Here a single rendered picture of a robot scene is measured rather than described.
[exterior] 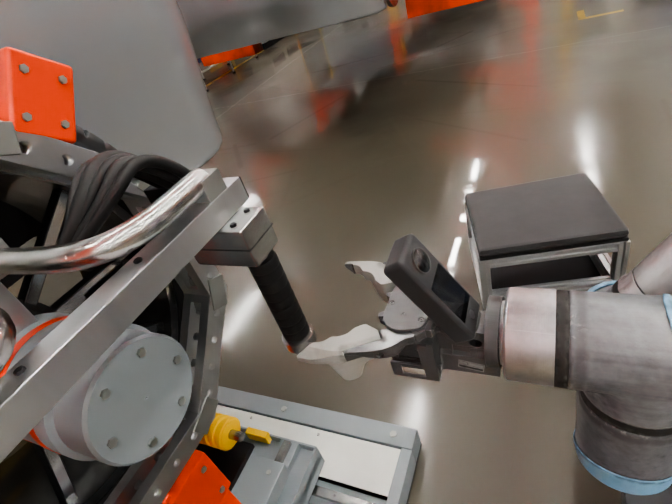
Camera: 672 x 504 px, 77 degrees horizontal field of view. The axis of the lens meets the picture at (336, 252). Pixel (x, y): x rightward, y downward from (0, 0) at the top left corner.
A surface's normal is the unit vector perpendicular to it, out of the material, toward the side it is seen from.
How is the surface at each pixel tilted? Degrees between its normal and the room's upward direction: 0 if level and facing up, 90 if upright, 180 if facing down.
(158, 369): 90
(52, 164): 90
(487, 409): 0
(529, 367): 81
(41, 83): 90
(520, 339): 45
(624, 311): 7
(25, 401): 90
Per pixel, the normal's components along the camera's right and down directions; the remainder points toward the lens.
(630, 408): -0.61, 0.54
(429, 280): 0.65, -0.34
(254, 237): 0.89, 0.02
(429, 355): -0.36, 0.64
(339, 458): -0.27, -0.78
